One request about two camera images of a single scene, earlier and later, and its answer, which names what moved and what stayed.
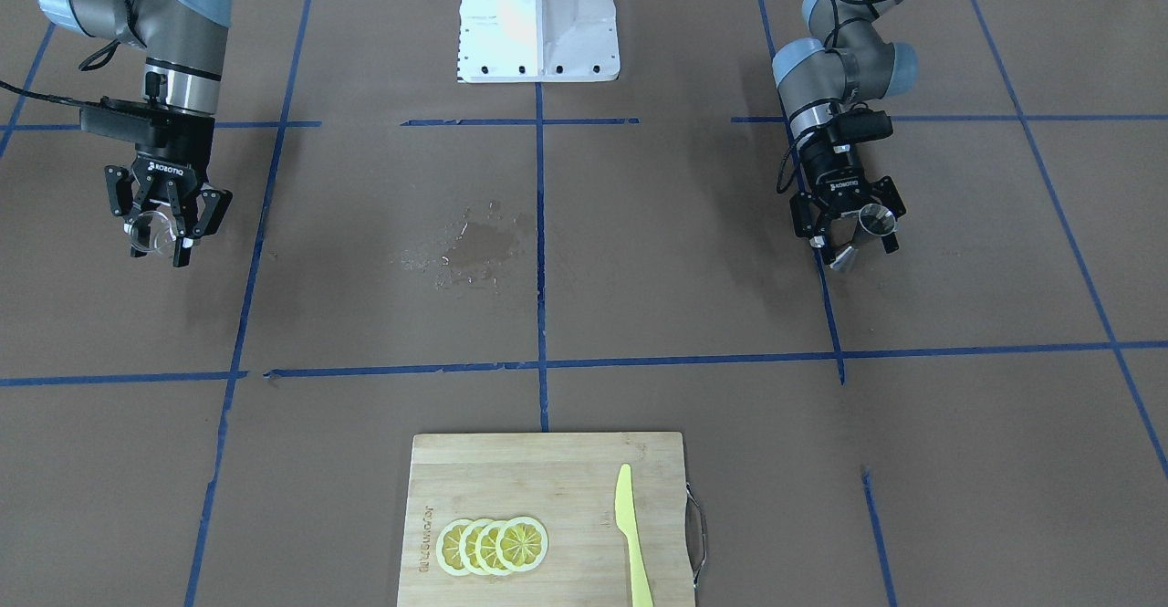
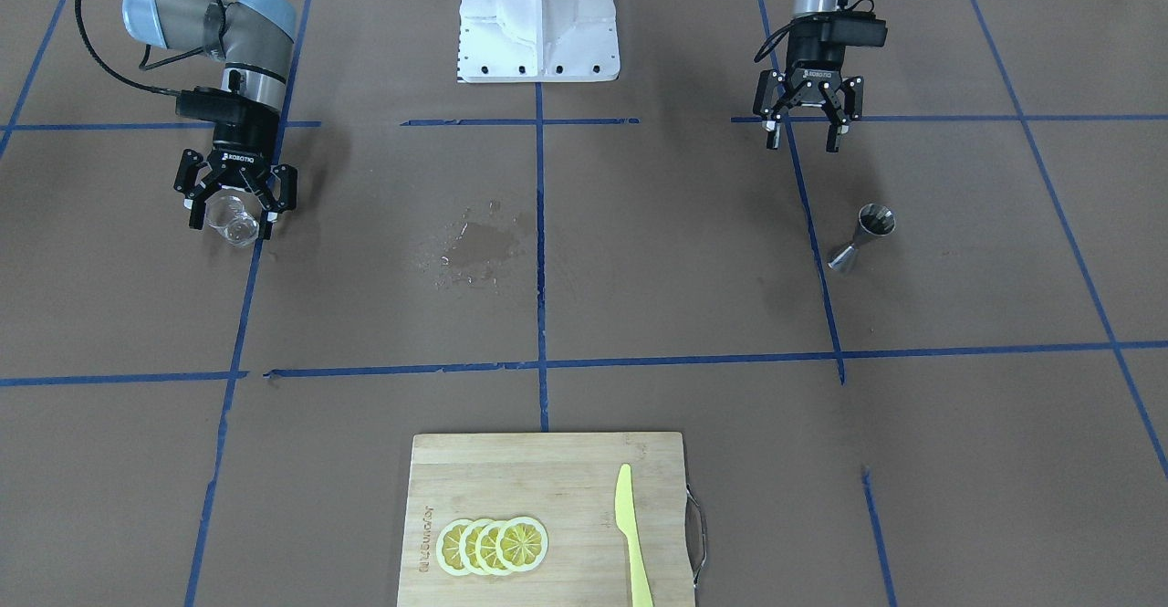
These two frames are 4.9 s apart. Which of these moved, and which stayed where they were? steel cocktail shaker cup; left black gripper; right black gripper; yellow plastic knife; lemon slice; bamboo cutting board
Moved: left black gripper; right black gripper
Stayed: yellow plastic knife; steel cocktail shaker cup; lemon slice; bamboo cutting board
